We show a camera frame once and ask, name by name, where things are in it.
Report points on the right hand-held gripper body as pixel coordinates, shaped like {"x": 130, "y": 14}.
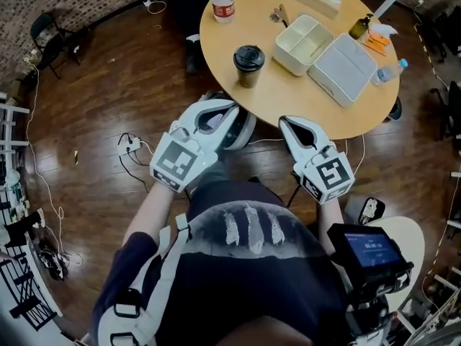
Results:
{"x": 317, "y": 164}

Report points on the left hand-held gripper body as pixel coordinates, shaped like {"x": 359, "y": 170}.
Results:
{"x": 201, "y": 135}

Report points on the dark travel cup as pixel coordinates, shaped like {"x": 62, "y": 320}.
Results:
{"x": 248, "y": 78}

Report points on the black travel cup lid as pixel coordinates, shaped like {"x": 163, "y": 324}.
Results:
{"x": 249, "y": 57}

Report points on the person's left forearm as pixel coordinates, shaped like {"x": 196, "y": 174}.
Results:
{"x": 151, "y": 211}

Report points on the person's right forearm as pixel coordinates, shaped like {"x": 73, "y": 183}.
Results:
{"x": 329, "y": 215}

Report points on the white lunch box lid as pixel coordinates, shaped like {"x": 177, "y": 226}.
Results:
{"x": 344, "y": 68}

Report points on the black pouch with white item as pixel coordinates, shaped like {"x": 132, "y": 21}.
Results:
{"x": 371, "y": 211}

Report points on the white power strip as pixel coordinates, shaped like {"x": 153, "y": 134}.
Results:
{"x": 129, "y": 147}

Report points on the black device with screen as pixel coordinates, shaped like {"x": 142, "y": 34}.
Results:
{"x": 371, "y": 254}

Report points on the small water bottle blue cap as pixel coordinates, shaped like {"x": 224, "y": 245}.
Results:
{"x": 387, "y": 72}

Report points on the small white round table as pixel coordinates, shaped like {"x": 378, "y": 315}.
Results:
{"x": 410, "y": 240}

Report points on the cream open lunch box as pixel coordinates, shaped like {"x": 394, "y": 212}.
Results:
{"x": 300, "y": 43}

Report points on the orange packet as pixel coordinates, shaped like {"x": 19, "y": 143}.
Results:
{"x": 376, "y": 43}

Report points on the person's dark printed shirt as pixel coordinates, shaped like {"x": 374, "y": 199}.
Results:
{"x": 252, "y": 287}

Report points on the black office chair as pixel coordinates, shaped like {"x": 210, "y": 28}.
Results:
{"x": 450, "y": 110}

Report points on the small metal tool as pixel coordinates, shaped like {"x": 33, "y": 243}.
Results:
{"x": 281, "y": 14}

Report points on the crumpled white tissue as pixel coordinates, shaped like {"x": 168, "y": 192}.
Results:
{"x": 384, "y": 29}

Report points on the black folding chair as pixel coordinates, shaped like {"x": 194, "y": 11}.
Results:
{"x": 48, "y": 38}

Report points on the white shelf rack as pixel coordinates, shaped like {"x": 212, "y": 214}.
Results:
{"x": 9, "y": 128}

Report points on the black white patterned panel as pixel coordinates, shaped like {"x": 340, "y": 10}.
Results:
{"x": 21, "y": 294}

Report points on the small white camera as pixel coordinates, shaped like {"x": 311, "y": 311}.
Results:
{"x": 147, "y": 1}

